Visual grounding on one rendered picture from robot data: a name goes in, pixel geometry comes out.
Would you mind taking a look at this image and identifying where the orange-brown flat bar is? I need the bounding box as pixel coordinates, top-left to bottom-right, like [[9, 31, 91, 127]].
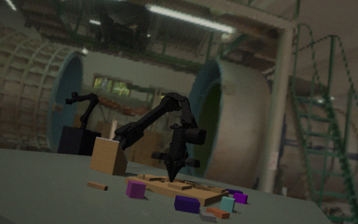
[[206, 207, 230, 219]]

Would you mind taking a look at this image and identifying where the small orange-brown bar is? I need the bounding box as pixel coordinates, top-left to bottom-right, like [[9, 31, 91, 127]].
[[87, 182, 108, 191]]

